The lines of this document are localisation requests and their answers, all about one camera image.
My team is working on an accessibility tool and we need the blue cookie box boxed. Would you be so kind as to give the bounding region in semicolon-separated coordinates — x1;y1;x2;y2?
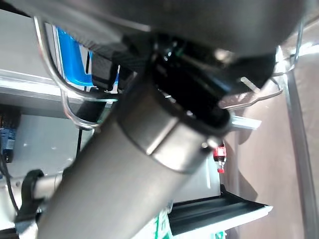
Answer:
0;125;16;156

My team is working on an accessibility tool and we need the green snack bag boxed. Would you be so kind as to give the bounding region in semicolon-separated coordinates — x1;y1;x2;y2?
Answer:
153;209;172;239

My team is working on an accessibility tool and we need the dark metal wall post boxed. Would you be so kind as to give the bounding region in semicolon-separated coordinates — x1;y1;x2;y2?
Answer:
284;72;315;239

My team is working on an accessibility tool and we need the blue plastic shopping basket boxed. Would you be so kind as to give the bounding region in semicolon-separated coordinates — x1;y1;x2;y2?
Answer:
33;16;305;131

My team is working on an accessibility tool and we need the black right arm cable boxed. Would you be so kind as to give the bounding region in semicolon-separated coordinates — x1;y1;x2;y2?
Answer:
0;151;20;215

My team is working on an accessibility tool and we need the cola bottle red cap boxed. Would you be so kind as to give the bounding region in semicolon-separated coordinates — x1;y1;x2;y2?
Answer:
213;145;227;174

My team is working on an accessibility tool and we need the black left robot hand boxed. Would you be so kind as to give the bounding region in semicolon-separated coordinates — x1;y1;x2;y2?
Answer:
0;0;319;239

